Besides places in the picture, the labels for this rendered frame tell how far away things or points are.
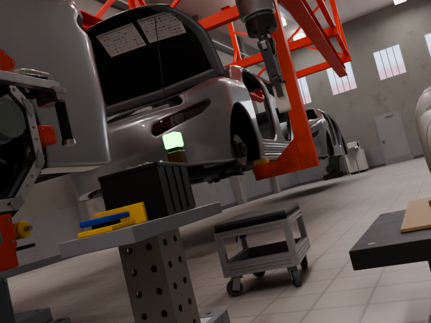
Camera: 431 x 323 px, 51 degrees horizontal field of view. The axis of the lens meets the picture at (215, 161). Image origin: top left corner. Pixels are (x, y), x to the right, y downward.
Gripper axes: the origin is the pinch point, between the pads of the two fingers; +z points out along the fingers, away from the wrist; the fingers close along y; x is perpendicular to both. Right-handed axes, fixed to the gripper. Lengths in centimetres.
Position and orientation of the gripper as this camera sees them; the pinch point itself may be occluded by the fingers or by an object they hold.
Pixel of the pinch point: (281, 97)
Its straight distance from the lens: 111.5
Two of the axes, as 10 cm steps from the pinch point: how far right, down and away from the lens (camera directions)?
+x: -9.2, 2.6, 2.9
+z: 2.7, 9.6, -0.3
